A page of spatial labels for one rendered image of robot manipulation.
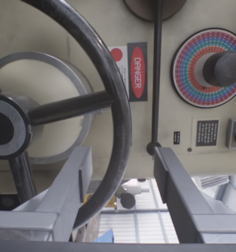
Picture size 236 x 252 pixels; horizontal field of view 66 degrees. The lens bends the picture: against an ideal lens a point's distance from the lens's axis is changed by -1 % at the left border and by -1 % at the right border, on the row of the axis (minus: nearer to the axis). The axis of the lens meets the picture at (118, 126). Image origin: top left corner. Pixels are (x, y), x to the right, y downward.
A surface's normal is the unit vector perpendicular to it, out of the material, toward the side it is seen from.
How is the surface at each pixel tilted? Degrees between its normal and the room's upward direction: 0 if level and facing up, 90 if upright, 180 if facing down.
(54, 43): 90
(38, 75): 77
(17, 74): 92
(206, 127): 90
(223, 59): 102
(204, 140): 90
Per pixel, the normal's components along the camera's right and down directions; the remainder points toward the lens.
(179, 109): -0.02, 0.27
